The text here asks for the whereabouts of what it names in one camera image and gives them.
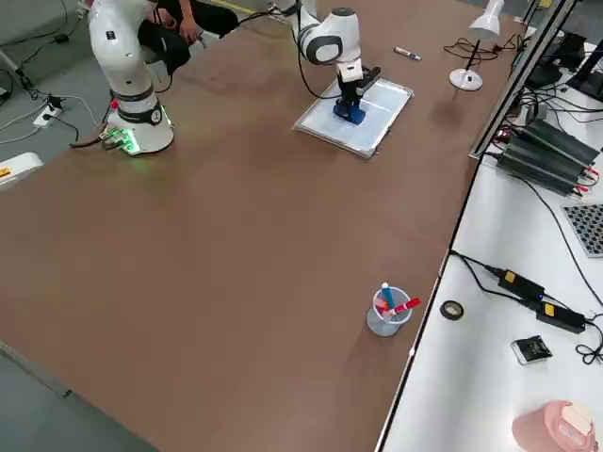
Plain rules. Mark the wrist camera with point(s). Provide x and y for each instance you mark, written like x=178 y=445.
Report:
x=369 y=79

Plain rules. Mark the black yellow-labelled power adapter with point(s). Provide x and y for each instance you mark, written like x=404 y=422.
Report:
x=520 y=282
x=560 y=318

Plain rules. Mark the aluminium frame rail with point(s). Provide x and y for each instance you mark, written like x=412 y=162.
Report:
x=520 y=70

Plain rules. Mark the white box with label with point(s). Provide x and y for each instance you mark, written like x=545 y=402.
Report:
x=19 y=169

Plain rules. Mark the blue pen with white tip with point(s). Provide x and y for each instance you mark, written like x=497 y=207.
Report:
x=388 y=295

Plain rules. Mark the blue whiteboard eraser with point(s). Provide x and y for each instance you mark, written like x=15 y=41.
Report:
x=355 y=117

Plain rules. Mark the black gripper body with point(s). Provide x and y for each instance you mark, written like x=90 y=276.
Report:
x=351 y=91

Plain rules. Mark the checkered calibration board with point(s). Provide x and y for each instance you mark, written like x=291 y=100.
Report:
x=586 y=230

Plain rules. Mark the silver framed whiteboard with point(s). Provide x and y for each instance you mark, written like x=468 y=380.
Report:
x=377 y=117

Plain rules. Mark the white power strip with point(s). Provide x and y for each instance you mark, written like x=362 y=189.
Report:
x=47 y=117

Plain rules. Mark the red marker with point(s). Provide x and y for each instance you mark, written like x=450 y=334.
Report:
x=405 y=307

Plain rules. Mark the white desk lamp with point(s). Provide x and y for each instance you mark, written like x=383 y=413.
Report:
x=466 y=79

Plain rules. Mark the clear plastic pen cup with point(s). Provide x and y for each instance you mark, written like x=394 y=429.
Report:
x=384 y=325

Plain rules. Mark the small black box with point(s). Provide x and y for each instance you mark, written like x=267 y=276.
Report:
x=531 y=350

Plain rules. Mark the long black power supply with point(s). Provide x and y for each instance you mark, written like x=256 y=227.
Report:
x=560 y=141
x=537 y=167

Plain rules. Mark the pink tape dispenser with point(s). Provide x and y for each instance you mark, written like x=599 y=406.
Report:
x=542 y=426

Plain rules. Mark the white blue whiteboard marker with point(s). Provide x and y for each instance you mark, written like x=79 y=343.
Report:
x=407 y=53

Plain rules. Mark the person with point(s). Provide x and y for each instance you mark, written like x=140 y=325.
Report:
x=212 y=19

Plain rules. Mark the black tape roll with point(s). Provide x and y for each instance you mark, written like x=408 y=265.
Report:
x=451 y=310

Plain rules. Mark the black monitor stand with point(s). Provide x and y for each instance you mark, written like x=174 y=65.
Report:
x=589 y=70

